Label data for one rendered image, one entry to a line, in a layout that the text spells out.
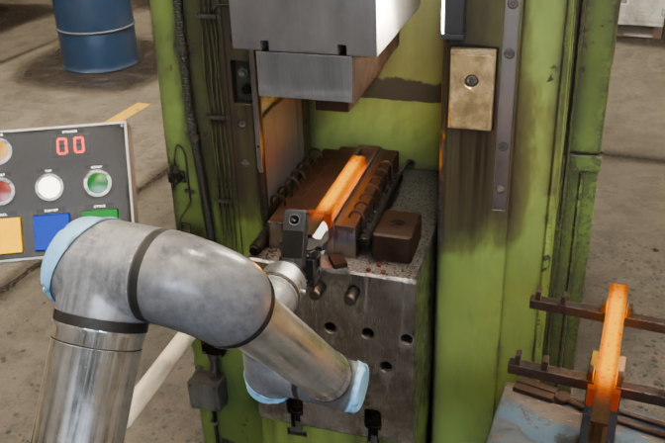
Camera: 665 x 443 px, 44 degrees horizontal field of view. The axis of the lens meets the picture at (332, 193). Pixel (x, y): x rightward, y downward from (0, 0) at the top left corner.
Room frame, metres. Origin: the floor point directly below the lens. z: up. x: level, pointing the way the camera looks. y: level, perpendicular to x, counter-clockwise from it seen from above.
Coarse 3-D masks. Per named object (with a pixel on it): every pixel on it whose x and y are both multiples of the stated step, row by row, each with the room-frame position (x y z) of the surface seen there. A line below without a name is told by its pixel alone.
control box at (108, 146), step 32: (32, 128) 1.64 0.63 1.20; (64, 128) 1.64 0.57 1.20; (96, 128) 1.64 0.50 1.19; (128, 128) 1.67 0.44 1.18; (32, 160) 1.60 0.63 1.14; (64, 160) 1.60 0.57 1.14; (96, 160) 1.61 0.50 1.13; (128, 160) 1.62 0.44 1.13; (32, 192) 1.56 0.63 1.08; (64, 192) 1.57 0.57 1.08; (128, 192) 1.58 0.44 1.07; (32, 224) 1.53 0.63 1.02; (0, 256) 1.49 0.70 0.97; (32, 256) 1.50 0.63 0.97
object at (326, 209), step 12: (360, 156) 1.84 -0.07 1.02; (348, 168) 1.78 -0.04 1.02; (360, 168) 1.80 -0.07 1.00; (336, 180) 1.71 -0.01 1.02; (348, 180) 1.71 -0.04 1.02; (336, 192) 1.65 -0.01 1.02; (324, 204) 1.59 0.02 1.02; (336, 204) 1.61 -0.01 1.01; (312, 216) 1.53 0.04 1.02; (324, 216) 1.53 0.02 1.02; (312, 228) 1.48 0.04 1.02
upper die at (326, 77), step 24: (264, 48) 1.60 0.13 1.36; (384, 48) 1.78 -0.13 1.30; (264, 72) 1.59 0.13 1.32; (288, 72) 1.57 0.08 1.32; (312, 72) 1.56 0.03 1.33; (336, 72) 1.54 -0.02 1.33; (360, 72) 1.59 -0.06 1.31; (288, 96) 1.57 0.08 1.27; (312, 96) 1.56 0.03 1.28; (336, 96) 1.54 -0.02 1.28
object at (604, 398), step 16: (624, 288) 1.32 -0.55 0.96; (608, 304) 1.27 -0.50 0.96; (624, 304) 1.27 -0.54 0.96; (608, 320) 1.21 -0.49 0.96; (608, 336) 1.17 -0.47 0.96; (608, 352) 1.12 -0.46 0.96; (608, 368) 1.08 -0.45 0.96; (608, 384) 1.04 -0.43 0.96; (592, 400) 1.02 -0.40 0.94; (608, 400) 0.99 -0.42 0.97; (592, 416) 0.96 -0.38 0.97; (608, 416) 0.95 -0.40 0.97; (592, 432) 0.96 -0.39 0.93
